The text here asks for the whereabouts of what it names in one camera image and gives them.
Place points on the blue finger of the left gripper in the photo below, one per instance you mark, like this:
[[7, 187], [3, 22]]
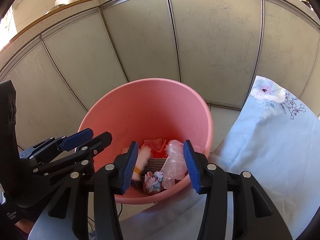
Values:
[[97, 144], [76, 140]]

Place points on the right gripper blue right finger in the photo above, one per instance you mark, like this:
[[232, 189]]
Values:
[[193, 165]]

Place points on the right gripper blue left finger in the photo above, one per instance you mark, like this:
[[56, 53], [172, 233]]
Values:
[[128, 166]]

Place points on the clear bubble wrap piece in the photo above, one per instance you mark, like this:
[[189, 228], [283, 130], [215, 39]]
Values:
[[174, 168]]

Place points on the silver mesh scouring cloth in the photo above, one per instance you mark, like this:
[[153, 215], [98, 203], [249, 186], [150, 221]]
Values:
[[153, 165]]

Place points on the colourful paper ball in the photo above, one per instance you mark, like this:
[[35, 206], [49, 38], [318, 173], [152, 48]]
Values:
[[153, 182]]

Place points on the orange translucent plastic bag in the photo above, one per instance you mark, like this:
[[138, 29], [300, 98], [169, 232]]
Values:
[[158, 147]]

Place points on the pink plastic trash bucket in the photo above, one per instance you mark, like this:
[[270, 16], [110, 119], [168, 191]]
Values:
[[149, 109]]

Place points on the grey kitchen cabinet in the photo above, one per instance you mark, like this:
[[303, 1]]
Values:
[[63, 58]]

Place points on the light blue floral tablecloth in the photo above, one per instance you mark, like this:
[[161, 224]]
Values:
[[276, 139]]

